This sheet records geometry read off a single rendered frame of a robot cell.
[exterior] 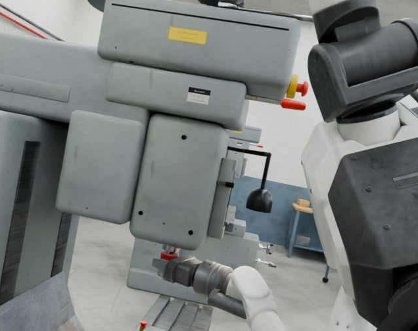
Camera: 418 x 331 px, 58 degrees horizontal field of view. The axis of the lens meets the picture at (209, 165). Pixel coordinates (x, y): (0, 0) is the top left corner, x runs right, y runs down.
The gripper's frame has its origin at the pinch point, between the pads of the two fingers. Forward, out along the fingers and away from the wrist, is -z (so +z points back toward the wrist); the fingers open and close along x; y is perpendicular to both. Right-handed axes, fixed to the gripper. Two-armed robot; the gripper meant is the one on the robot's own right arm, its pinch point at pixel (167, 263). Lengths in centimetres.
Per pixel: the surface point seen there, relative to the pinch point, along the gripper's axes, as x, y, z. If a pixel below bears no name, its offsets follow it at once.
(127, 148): 15.8, -28.7, -6.9
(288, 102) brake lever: 2, -46, 26
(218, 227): -2.4, -12.7, 11.7
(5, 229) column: 28.9, -4.4, -28.3
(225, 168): -2.0, -28.1, 10.8
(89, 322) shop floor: -144, 122, -158
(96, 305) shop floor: -170, 122, -177
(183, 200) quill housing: 8.4, -18.9, 6.4
